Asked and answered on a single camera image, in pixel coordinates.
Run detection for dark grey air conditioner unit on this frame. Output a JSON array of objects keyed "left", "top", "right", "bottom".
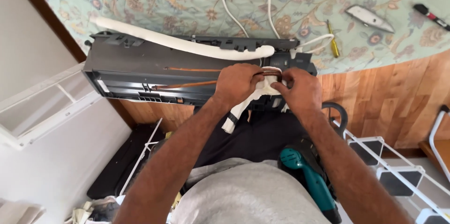
[{"left": 82, "top": 31, "right": 319, "bottom": 113}]

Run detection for brown wooden bed rail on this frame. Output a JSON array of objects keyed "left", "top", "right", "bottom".
[{"left": 6, "top": 0, "right": 138, "bottom": 128}]

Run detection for person's grey shirt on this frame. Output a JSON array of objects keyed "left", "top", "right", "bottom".
[{"left": 170, "top": 158, "right": 332, "bottom": 224}]

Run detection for grey utility knife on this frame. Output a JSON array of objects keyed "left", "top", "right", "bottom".
[{"left": 344, "top": 4, "right": 396, "bottom": 34}]

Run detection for white air conditioner cover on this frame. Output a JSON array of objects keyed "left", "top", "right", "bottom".
[{"left": 0, "top": 62, "right": 103, "bottom": 151}]

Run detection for black bag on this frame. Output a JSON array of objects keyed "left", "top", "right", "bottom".
[{"left": 86, "top": 123, "right": 166, "bottom": 201}]

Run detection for teal cordless drill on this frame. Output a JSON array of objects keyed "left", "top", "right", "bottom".
[{"left": 277, "top": 139, "right": 344, "bottom": 224}]

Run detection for yellow screwdriver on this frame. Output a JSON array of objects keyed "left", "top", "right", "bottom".
[{"left": 325, "top": 19, "right": 341, "bottom": 59}]

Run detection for brown wooden board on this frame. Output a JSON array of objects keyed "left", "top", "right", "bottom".
[{"left": 418, "top": 140, "right": 450, "bottom": 179}]

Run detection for copper coloured bending spring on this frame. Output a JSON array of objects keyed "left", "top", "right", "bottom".
[{"left": 254, "top": 70, "right": 284, "bottom": 79}]

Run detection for heap of cloths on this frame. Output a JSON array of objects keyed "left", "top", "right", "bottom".
[{"left": 0, "top": 198, "right": 122, "bottom": 224}]

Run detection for black round ring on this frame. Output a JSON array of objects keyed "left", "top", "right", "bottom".
[{"left": 321, "top": 102, "right": 349, "bottom": 138}]

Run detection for person's black trousers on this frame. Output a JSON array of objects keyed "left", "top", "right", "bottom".
[{"left": 193, "top": 106, "right": 311, "bottom": 169}]

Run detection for white wire rack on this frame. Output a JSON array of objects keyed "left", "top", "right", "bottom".
[{"left": 119, "top": 117, "right": 164, "bottom": 197}]

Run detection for thin copper pipe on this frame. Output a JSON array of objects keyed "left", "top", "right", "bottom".
[{"left": 163, "top": 67, "right": 225, "bottom": 73}]

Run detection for white tube frame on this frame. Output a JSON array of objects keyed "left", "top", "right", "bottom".
[{"left": 428, "top": 105, "right": 450, "bottom": 183}]

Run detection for thick copper pipe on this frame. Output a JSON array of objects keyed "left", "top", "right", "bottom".
[{"left": 151, "top": 79, "right": 219, "bottom": 90}]

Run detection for person's left hand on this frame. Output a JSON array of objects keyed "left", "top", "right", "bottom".
[{"left": 213, "top": 63, "right": 265, "bottom": 111}]

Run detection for white step ladder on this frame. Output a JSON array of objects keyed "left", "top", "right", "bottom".
[{"left": 332, "top": 119, "right": 450, "bottom": 224}]

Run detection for person's right hand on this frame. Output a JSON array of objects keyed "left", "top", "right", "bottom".
[{"left": 270, "top": 67, "right": 333, "bottom": 119}]

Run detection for black and red marker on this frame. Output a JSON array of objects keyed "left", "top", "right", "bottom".
[{"left": 413, "top": 3, "right": 450, "bottom": 32}]

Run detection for white wrapping tape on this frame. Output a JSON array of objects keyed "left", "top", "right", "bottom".
[{"left": 221, "top": 66, "right": 291, "bottom": 135}]

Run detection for white drain hose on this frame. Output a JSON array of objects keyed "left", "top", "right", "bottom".
[{"left": 220, "top": 0, "right": 335, "bottom": 54}]

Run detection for white foam insulated pipe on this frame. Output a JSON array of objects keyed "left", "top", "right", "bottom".
[{"left": 94, "top": 16, "right": 276, "bottom": 61}]

